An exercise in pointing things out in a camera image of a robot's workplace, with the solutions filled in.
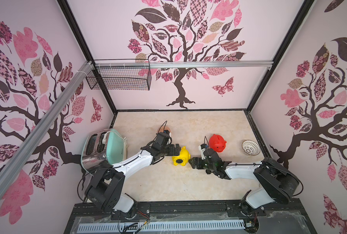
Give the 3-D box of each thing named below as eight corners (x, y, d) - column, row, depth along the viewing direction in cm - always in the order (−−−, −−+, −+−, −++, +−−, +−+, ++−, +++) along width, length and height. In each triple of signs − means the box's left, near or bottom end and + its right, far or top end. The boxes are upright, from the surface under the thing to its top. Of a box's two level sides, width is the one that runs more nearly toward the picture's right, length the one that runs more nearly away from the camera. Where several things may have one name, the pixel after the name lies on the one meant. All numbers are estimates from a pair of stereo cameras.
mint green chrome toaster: (90, 174, 88) (73, 160, 73) (102, 145, 101) (88, 128, 86) (123, 174, 88) (112, 160, 73) (130, 145, 101) (122, 128, 86)
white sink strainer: (239, 149, 98) (241, 146, 95) (243, 141, 103) (245, 137, 99) (255, 158, 94) (259, 154, 90) (259, 149, 99) (262, 145, 95)
